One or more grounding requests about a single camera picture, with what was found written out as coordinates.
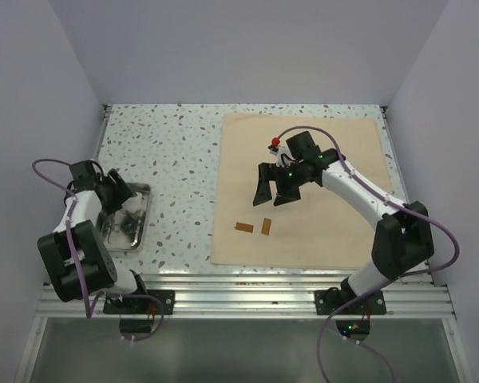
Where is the steel instrument tray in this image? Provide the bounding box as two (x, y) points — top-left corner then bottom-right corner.
(97, 184), (152, 252)

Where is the brown bandage vertical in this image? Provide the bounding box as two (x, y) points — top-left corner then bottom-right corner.
(261, 218), (272, 235)

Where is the beige cloth mat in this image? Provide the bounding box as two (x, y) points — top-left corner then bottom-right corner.
(209, 113), (392, 269)

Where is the brown bandage horizontal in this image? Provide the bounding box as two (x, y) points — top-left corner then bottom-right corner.
(235, 222), (254, 233)

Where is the white gauze pad bottom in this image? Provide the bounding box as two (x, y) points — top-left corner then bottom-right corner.
(122, 192), (142, 212)

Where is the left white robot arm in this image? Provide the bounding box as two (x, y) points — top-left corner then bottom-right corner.
(37, 160), (145, 302)

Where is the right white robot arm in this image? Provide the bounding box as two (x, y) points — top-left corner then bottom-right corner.
(252, 131), (434, 312)

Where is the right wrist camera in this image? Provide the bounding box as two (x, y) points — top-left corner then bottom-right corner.
(268, 136), (291, 157)

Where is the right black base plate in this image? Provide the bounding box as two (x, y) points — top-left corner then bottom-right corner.
(314, 287), (387, 316)

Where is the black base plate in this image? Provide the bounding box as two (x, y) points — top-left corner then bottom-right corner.
(314, 287), (387, 316)
(103, 290), (176, 315)

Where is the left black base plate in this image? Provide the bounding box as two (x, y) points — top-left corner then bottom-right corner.
(103, 290), (176, 315)

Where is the aluminium rail frame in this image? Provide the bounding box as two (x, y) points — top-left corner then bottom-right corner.
(31, 273), (456, 320)

